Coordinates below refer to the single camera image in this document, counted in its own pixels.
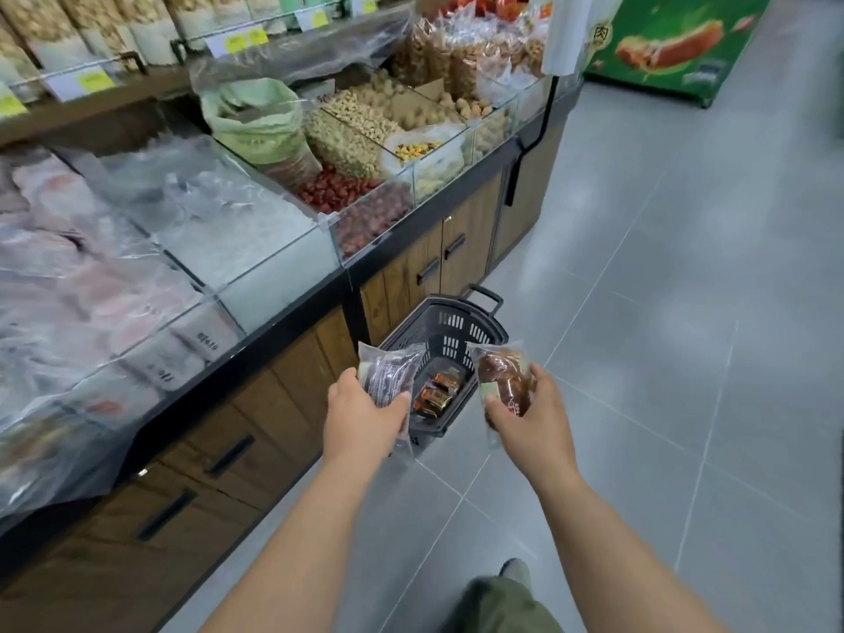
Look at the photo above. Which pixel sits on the person's left hand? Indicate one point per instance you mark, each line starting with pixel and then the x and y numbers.
pixel 359 425

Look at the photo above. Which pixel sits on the person's right hand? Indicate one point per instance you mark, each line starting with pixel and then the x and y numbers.
pixel 537 435

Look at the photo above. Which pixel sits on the person's left thumb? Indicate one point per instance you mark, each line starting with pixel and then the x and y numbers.
pixel 397 409

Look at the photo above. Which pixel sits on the person's right thumb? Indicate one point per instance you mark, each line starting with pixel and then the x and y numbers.
pixel 501 412

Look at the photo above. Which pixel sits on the brown bread packet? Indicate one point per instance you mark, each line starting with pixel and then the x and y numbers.
pixel 504 379

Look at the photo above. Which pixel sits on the dark purple snack packet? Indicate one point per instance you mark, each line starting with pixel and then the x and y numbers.
pixel 392 372

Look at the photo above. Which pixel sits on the person's left forearm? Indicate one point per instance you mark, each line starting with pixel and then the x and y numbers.
pixel 310 553

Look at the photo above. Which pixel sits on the person's right forearm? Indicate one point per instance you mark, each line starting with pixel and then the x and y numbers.
pixel 613 560

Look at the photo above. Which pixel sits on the orange snack packets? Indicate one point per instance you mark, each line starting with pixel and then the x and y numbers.
pixel 436 394

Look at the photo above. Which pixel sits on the dark grey shopping basket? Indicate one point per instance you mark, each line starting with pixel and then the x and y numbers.
pixel 452 329

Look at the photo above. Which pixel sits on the wooden display counter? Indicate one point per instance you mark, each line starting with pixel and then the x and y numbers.
pixel 277 402

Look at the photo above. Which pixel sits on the grey shoe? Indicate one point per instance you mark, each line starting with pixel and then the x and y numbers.
pixel 515 570

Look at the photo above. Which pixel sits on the olive green trouser leg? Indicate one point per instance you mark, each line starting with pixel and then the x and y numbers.
pixel 498 609

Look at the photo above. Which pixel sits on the pile of red dates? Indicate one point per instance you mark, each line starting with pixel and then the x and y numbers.
pixel 359 207

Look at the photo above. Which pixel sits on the pile of yellow mixed kernels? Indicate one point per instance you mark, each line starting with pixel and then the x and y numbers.
pixel 417 151

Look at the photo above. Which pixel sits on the pile of white rock sugar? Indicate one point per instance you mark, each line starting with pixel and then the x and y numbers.
pixel 211 217

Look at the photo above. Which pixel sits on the black bag stand pole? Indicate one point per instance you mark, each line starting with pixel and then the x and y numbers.
pixel 535 131

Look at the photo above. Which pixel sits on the pile of pale nuts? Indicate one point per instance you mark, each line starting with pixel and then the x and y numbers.
pixel 362 115

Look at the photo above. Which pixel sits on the pile of round brown nuts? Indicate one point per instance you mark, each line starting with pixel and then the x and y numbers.
pixel 478 115

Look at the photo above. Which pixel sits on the pile of walnuts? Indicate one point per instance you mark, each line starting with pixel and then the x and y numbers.
pixel 415 102

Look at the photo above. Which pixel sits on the green woven sack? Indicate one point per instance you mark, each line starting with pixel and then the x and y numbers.
pixel 260 125

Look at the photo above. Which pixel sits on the pile of pink wrapped packets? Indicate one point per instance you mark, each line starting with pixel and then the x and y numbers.
pixel 72 283

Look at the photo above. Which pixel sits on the pile of clear snack bags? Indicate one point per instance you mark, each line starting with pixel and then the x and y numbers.
pixel 461 49

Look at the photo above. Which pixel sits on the clear plastic cover sheet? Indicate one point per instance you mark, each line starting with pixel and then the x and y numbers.
pixel 310 49

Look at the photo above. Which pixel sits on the white plastic bag roll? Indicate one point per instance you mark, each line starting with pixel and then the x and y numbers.
pixel 580 29

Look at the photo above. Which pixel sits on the yellow white price tag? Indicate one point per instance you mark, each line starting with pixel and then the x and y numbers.
pixel 10 105
pixel 312 19
pixel 237 41
pixel 80 83

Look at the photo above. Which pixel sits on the green advert freezer cabinet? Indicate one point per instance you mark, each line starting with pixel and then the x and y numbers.
pixel 679 42

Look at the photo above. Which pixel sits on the row of bagged nuts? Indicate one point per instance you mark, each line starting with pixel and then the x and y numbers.
pixel 99 22

